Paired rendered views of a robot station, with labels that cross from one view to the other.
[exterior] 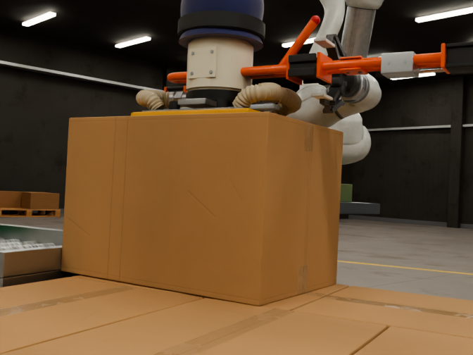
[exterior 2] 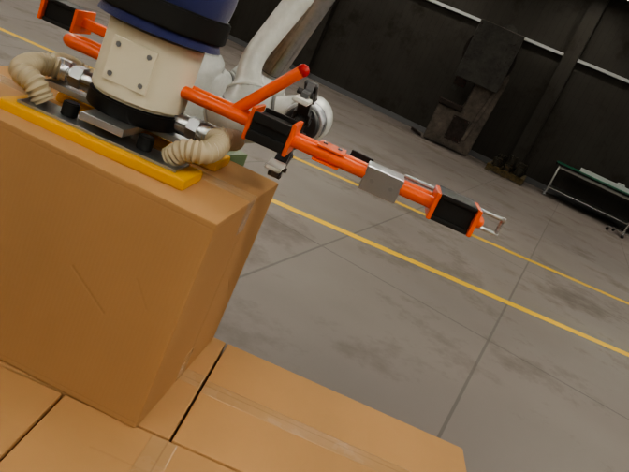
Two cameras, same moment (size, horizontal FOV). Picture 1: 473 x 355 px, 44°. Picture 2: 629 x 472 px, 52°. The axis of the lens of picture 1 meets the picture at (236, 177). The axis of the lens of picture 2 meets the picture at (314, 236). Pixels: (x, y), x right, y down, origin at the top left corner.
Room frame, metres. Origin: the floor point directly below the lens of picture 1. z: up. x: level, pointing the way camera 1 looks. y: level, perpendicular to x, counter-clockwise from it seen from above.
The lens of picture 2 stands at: (0.31, 0.26, 1.27)
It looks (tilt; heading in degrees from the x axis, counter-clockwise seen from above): 17 degrees down; 331
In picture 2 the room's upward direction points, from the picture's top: 24 degrees clockwise
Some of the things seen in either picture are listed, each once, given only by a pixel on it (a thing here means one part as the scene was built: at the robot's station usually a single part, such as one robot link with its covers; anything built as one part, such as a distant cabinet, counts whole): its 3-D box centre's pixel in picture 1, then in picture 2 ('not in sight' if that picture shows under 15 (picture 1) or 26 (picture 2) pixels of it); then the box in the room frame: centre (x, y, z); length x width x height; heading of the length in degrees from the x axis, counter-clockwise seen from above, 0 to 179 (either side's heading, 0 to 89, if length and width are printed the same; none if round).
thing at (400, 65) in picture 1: (400, 65); (381, 182); (1.28, -0.35, 1.07); 0.07 x 0.07 x 0.04; 60
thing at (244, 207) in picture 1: (203, 201); (77, 226); (1.53, 0.08, 0.75); 0.60 x 0.40 x 0.40; 57
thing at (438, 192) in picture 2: (464, 57); (452, 210); (1.21, -0.46, 1.08); 0.08 x 0.07 x 0.05; 60
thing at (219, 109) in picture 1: (197, 110); (105, 132); (1.43, 0.10, 0.97); 0.34 x 0.10 x 0.05; 60
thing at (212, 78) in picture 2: not in sight; (194, 81); (2.19, -0.20, 0.98); 0.18 x 0.16 x 0.22; 103
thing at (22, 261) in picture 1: (101, 253); not in sight; (1.68, 0.38, 0.58); 0.70 x 0.03 x 0.06; 151
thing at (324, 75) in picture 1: (309, 69); (272, 129); (1.39, -0.16, 1.07); 0.10 x 0.08 x 0.06; 150
